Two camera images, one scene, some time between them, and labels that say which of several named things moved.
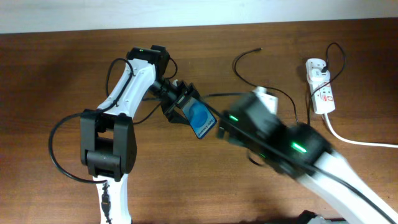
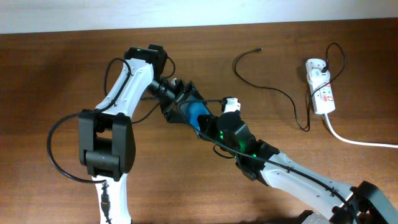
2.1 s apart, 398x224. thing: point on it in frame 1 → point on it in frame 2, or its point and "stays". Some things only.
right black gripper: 226,129 → 206,123
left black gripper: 172,116 stays
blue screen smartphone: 199,116 stays
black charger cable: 313,91 stays
